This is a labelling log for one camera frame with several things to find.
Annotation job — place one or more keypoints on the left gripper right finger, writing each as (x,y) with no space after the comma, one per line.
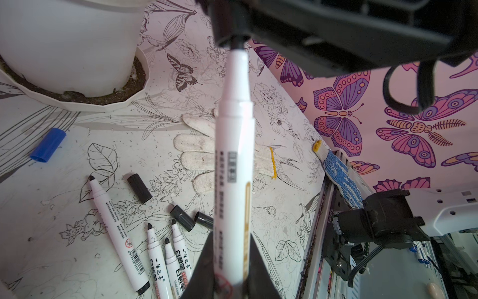
(259,284)

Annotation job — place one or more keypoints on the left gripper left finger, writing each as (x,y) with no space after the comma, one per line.
(201,285)

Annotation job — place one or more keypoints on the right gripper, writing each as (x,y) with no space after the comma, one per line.
(332,38)

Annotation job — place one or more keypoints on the black cap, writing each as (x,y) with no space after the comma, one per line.
(204,220)
(139,188)
(183,218)
(231,25)

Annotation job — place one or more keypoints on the blue pen cap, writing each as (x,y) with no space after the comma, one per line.
(48,145)

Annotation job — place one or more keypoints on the white marker cluster right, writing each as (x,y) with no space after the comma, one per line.
(182,253)

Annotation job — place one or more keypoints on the white marker cluster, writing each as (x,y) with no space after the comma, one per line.
(174,271)
(160,275)
(182,253)

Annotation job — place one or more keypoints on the white marker cluster middle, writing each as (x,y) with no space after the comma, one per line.
(174,271)

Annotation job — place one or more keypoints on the white marker cluster left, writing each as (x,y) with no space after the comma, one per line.
(160,275)

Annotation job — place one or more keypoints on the black cap top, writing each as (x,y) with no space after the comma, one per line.
(139,188)

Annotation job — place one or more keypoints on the blue dotted glove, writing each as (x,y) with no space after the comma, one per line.
(338,173)

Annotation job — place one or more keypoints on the white potted green plant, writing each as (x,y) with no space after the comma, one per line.
(79,46)

